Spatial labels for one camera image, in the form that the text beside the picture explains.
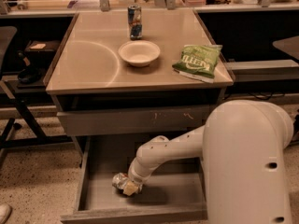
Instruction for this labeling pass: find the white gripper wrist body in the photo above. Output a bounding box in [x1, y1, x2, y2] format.
[128, 161, 151, 185]

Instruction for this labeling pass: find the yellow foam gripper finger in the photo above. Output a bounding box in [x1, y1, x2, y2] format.
[123, 182, 140, 196]

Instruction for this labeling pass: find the crushed silver can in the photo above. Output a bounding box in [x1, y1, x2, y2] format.
[112, 173, 129, 194]

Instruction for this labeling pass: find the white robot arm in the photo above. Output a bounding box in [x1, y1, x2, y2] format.
[128, 100, 293, 224]

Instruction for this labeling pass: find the open grey lower drawer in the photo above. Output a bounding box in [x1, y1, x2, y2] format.
[61, 134, 207, 224]

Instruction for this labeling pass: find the grey upper drawer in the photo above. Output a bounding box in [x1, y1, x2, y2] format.
[57, 105, 216, 136]

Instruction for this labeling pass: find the grey drawer cabinet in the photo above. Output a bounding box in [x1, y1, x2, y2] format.
[46, 8, 233, 149]

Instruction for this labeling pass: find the upright blue silver can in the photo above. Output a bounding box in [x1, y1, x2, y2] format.
[128, 4, 142, 40]

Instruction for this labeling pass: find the white paper bowl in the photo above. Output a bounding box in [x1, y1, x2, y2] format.
[119, 40, 161, 67]

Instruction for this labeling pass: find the white shoe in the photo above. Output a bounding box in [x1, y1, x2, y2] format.
[0, 203, 12, 224]

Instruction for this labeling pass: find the green chip bag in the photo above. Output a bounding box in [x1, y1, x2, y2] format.
[172, 45, 222, 83]

